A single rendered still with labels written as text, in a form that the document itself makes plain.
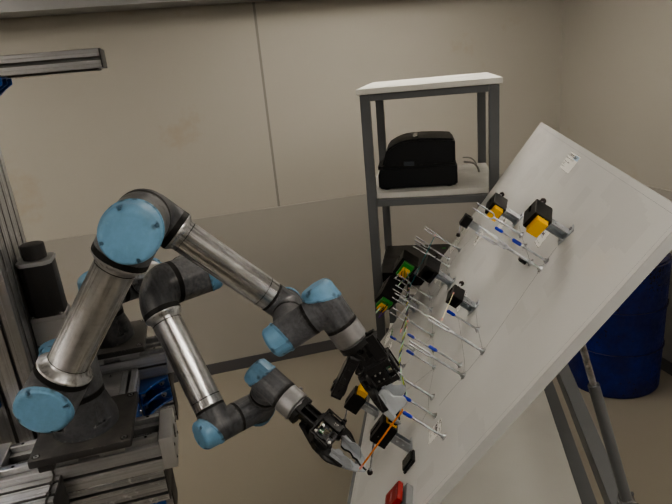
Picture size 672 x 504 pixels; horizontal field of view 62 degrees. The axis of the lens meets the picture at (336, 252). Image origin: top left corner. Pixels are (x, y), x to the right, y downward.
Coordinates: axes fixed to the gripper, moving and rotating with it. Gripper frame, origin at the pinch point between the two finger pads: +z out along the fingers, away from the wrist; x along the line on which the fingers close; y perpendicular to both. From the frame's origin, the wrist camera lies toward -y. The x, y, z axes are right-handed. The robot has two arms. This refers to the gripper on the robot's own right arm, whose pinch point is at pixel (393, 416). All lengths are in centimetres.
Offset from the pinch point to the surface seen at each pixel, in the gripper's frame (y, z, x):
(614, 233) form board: 56, -18, -17
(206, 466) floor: -143, 41, 137
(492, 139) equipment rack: 60, -30, 91
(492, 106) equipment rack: 65, -39, 90
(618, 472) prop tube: 35.5, 27.3, -12.0
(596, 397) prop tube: 39.5, 9.8, -13.2
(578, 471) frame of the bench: 26, 55, 29
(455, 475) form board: 11.1, 3.1, -25.6
